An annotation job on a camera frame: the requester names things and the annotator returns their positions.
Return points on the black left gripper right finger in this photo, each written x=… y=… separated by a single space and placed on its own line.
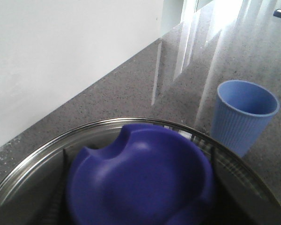
x=237 y=205

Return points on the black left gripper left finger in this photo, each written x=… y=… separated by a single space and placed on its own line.
x=56 y=212

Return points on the light blue ribbed cup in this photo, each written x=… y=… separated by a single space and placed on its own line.
x=242 y=111

